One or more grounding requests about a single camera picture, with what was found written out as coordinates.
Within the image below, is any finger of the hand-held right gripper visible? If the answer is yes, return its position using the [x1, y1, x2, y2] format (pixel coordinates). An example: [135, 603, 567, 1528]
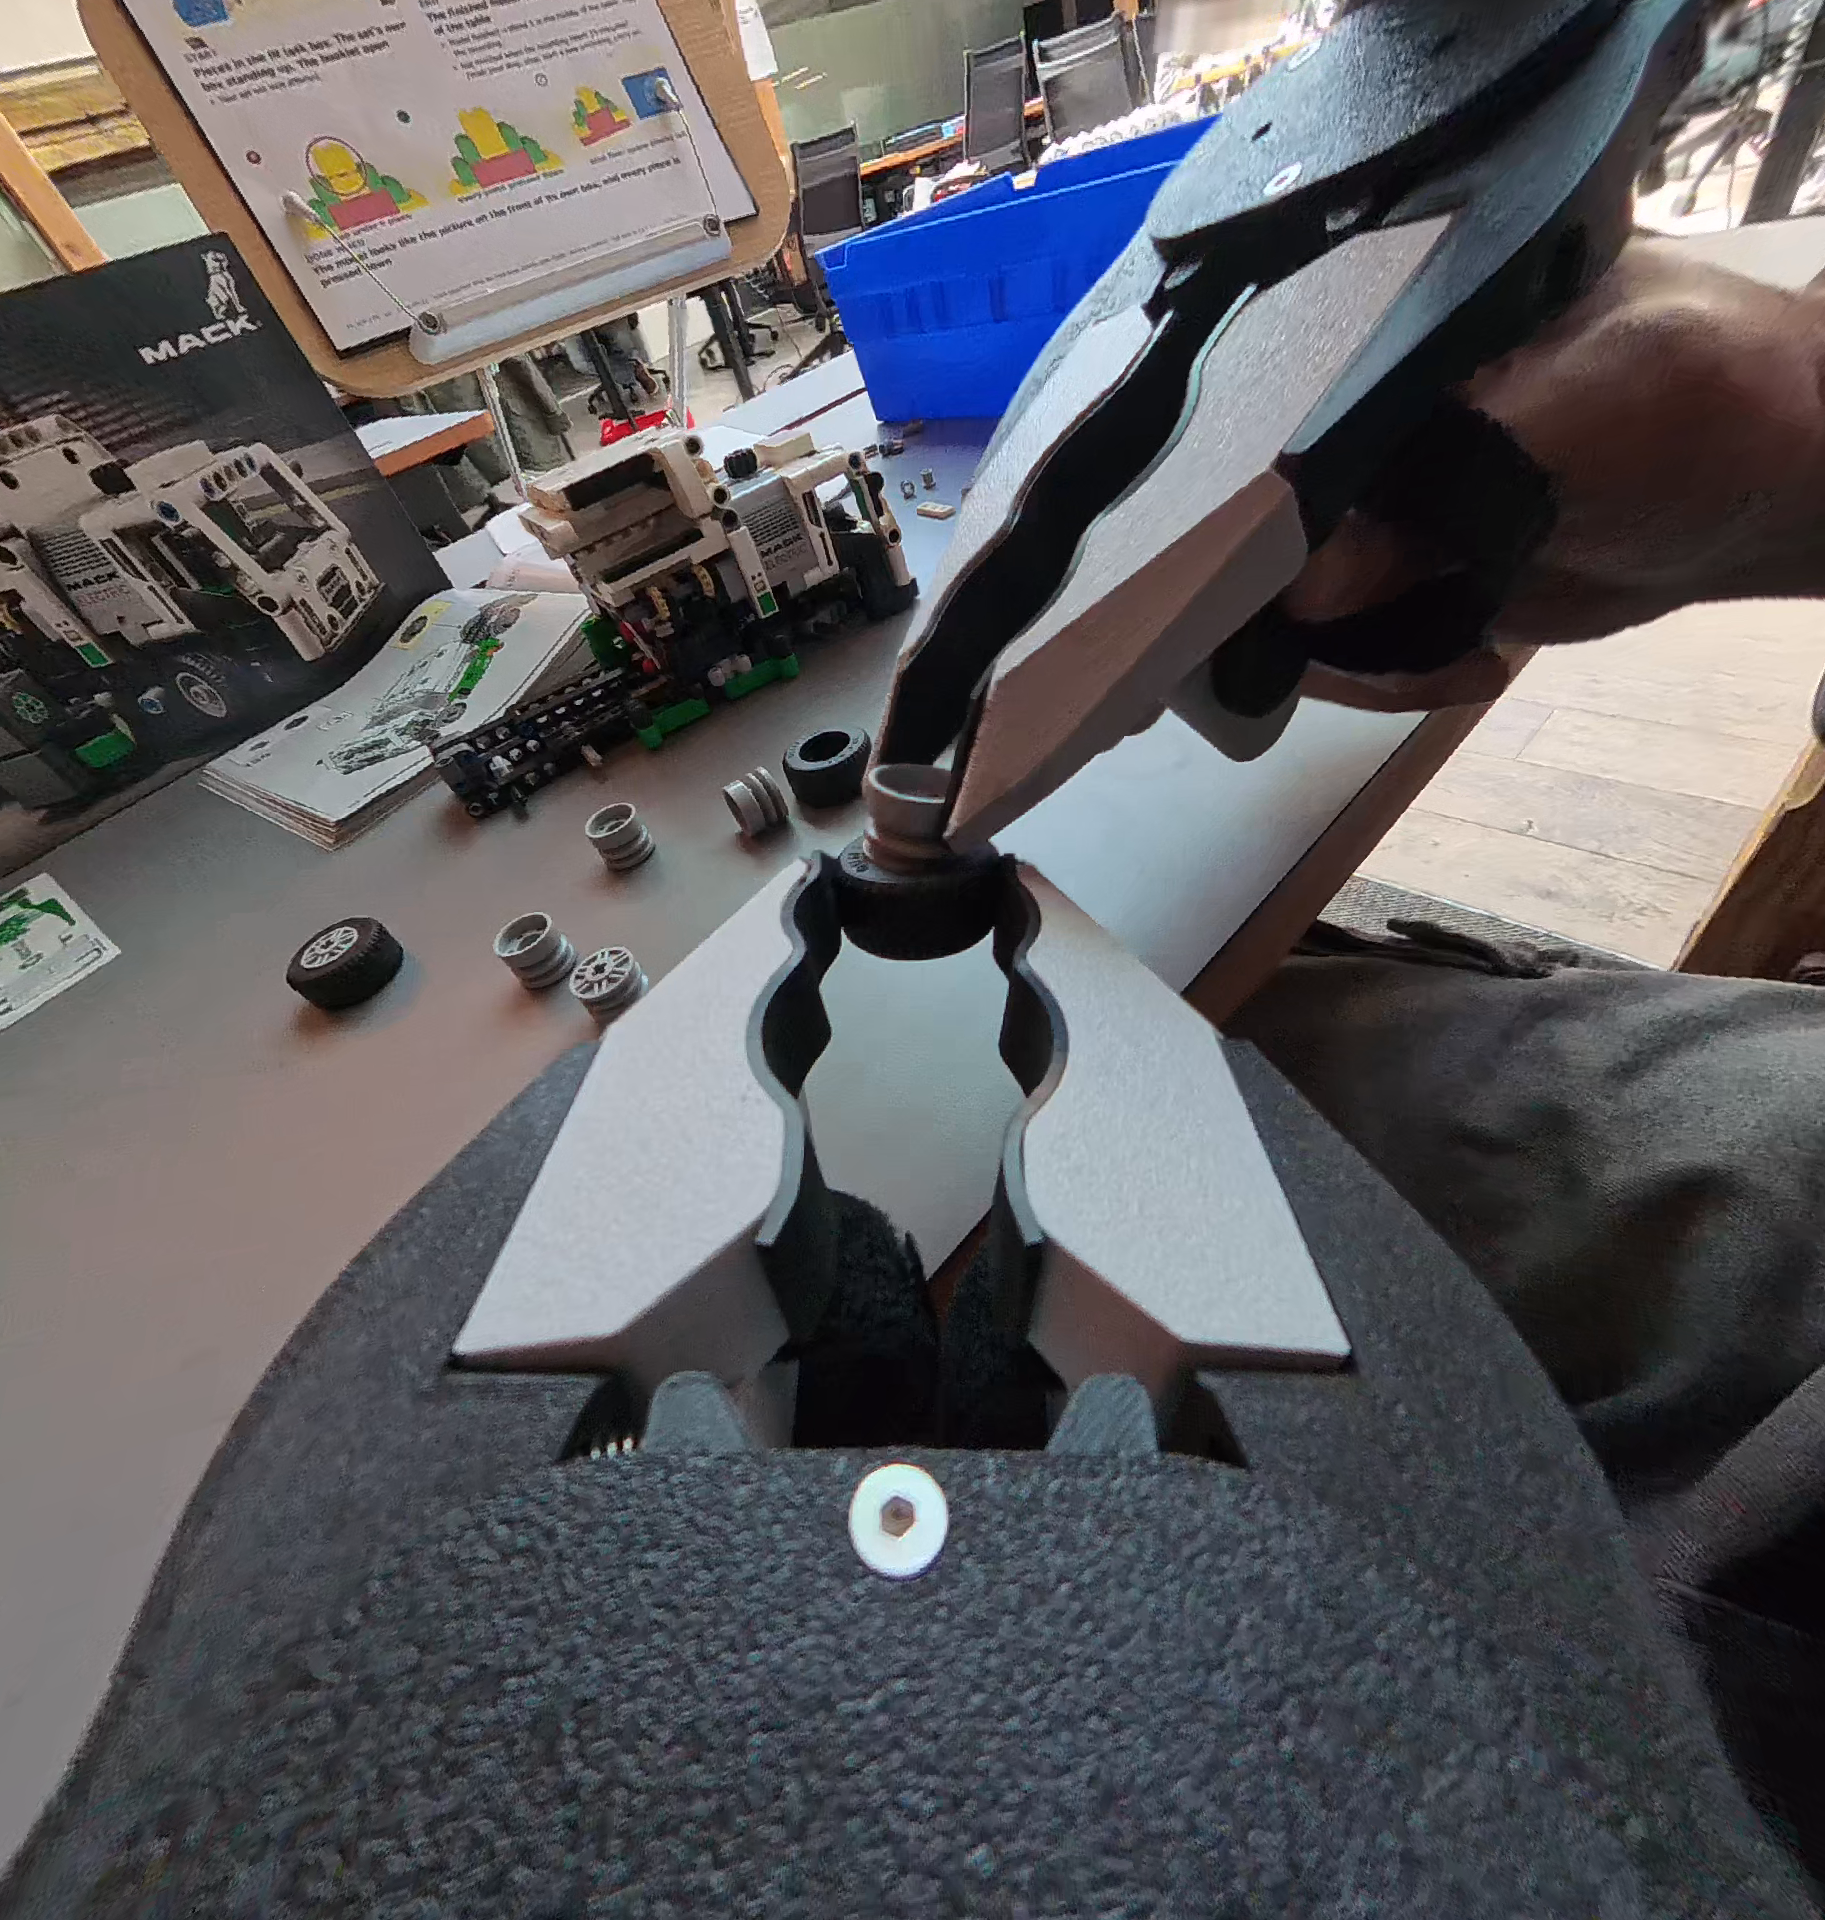
[948, 214, 1456, 848]
[868, 272, 1247, 773]

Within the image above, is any black lego set box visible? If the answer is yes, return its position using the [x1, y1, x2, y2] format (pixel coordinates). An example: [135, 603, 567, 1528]
[0, 230, 452, 910]

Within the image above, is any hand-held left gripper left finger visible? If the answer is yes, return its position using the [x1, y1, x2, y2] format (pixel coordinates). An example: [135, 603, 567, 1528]
[450, 856, 855, 1375]

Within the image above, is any black office chair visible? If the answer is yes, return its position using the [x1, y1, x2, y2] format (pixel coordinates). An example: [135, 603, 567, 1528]
[959, 32, 1039, 174]
[1033, 14, 1146, 144]
[792, 128, 868, 247]

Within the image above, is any printed instruction sheet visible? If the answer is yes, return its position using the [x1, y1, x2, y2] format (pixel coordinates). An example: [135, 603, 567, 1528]
[123, 0, 755, 354]

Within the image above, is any lego sticker sheet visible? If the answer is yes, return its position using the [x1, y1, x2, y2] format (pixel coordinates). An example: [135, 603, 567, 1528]
[0, 875, 123, 1070]

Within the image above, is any wooden display board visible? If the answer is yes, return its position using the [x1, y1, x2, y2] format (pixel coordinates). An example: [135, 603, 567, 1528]
[79, 0, 794, 397]

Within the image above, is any lego instruction booklet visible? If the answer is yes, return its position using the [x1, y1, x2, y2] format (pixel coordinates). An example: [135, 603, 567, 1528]
[199, 588, 602, 853]

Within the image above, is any person's right hand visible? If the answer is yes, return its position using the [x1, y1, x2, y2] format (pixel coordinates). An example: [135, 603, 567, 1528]
[1280, 236, 1825, 713]

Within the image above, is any white lego truck model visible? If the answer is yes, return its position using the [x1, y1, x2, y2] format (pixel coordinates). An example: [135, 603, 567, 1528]
[433, 422, 926, 820]

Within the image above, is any person's dark trousers leg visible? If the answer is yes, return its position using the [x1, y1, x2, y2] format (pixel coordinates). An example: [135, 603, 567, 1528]
[1228, 884, 1825, 1920]

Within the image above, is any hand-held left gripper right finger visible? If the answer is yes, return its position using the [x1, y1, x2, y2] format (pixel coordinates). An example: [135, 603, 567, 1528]
[991, 856, 1356, 1378]

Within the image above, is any blue plastic bin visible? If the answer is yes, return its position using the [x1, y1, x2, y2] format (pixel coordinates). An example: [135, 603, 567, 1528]
[814, 112, 1231, 426]

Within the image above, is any wooden furniture piece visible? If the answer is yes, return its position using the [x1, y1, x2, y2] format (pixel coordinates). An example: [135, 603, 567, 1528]
[1679, 734, 1825, 993]

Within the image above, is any wooden easel leg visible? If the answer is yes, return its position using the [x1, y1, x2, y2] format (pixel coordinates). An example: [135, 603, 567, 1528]
[0, 45, 104, 272]

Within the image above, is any black lego tire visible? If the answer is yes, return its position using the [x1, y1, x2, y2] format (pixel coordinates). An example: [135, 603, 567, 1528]
[782, 724, 873, 810]
[826, 841, 1005, 960]

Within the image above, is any lego wheel with black tire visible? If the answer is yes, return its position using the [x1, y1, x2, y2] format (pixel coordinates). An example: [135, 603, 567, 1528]
[285, 916, 407, 1009]

